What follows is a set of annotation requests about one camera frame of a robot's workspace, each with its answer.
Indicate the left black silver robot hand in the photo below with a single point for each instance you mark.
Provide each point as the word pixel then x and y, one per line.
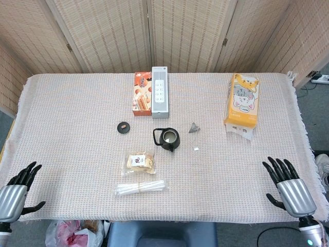
pixel 13 198

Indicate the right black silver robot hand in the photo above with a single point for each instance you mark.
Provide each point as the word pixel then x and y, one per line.
pixel 295 196

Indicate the plastic bag with pink contents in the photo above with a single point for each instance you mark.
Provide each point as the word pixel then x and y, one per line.
pixel 74 234

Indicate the pastry packet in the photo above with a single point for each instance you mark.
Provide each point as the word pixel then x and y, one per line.
pixel 138 163

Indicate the black cast iron teapot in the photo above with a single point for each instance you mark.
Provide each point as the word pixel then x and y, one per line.
pixel 176 143

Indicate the black teapot lid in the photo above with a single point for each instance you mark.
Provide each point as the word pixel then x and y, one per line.
pixel 123 127

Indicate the white shoe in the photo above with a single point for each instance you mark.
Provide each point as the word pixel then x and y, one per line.
pixel 322 167

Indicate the pink woven tablecloth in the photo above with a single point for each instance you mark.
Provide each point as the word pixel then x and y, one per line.
pixel 77 128

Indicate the yellow cat print tissue pack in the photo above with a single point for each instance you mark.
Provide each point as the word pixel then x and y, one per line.
pixel 241 103

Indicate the white floor power strip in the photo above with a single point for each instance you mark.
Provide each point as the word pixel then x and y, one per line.
pixel 320 78

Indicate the clear bundle of straws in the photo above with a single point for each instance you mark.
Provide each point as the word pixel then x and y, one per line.
pixel 141 187

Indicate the blue chair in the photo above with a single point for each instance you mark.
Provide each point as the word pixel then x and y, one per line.
pixel 162 234

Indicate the orange snack box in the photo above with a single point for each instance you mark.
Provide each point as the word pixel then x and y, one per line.
pixel 142 97

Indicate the grey power strip box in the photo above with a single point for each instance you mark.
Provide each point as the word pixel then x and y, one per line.
pixel 160 103

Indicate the woven folding screen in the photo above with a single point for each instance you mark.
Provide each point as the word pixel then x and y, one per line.
pixel 108 33

